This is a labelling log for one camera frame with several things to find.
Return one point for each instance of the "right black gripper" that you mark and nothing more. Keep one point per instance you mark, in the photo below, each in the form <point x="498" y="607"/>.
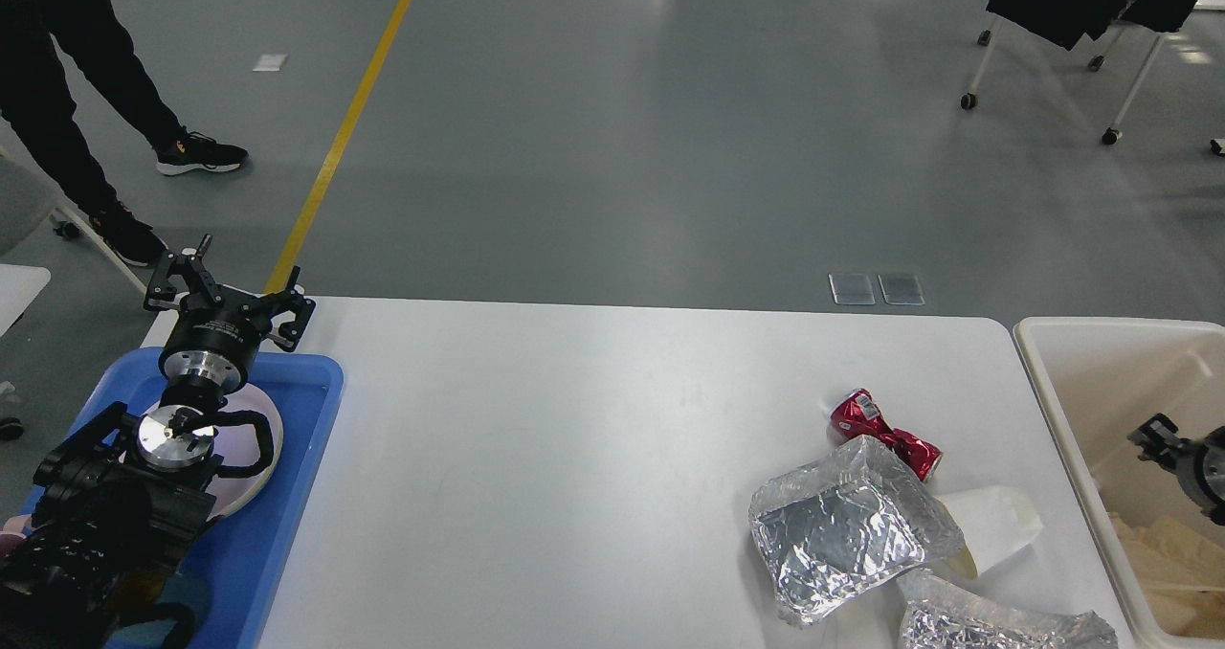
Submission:
<point x="1197" y="463"/>

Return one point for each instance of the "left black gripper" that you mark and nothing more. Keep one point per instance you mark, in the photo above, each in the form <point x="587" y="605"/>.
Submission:
<point x="215" y="341"/>

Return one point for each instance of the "brown paper bag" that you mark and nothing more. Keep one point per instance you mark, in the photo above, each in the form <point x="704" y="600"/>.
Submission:
<point x="1181" y="574"/>

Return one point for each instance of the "pink plate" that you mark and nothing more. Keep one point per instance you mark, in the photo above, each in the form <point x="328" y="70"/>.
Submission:
<point x="249" y="486"/>

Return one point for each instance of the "white paper cup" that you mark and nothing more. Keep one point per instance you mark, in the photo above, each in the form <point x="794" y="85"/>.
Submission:
<point x="996" y="523"/>

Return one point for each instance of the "crushed red can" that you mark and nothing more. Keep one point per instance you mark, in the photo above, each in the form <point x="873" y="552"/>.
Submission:
<point x="858" y="414"/>

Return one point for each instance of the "aluminium foil container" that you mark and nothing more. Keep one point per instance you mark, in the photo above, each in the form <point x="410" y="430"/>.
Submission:
<point x="843" y="525"/>

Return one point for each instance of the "teal mug yellow inside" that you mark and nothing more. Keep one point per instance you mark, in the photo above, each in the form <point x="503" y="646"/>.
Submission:
<point x="188" y="590"/>

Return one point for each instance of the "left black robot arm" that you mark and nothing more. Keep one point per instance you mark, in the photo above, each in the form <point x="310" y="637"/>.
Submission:
<point x="126" y="496"/>

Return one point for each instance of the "white plastic bin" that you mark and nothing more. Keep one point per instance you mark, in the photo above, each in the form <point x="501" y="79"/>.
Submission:
<point x="1097" y="379"/>

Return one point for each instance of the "white side table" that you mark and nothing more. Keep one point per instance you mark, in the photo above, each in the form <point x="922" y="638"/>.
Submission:
<point x="20" y="285"/>

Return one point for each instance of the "blue plastic tray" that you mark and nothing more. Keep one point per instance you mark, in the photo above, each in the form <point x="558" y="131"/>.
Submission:
<point x="243" y="556"/>

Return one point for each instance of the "crumpled foil piece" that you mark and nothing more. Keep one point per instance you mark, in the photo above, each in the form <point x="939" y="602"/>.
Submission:
<point x="939" y="614"/>

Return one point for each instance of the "pink HOME mug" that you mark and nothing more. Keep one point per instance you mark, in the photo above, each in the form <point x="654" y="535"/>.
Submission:
<point x="11" y="529"/>

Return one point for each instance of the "white clothes rack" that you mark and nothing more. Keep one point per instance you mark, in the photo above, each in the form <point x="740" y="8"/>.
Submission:
<point x="1155" y="94"/>

